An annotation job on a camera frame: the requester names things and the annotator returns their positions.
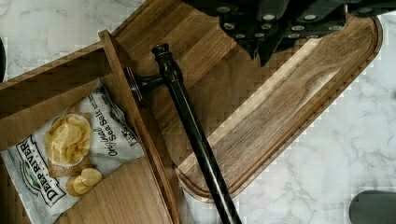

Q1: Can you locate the wooden cutting board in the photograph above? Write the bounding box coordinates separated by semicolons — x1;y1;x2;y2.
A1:
113;0;382;195

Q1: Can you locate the wooden drawer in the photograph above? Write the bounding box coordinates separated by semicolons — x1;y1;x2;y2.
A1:
1;31;181;224

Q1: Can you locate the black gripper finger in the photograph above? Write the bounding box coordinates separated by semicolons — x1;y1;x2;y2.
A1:
258;0;396;67
183;0;282;60

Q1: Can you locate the dark grey object corner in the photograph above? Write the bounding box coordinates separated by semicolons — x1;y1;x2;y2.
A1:
348;190;396;224

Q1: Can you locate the black object at left edge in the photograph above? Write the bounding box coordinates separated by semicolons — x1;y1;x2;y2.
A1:
0;38;7;82

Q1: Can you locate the Deep River chips bag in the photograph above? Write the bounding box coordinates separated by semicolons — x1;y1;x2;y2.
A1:
1;81;144;224

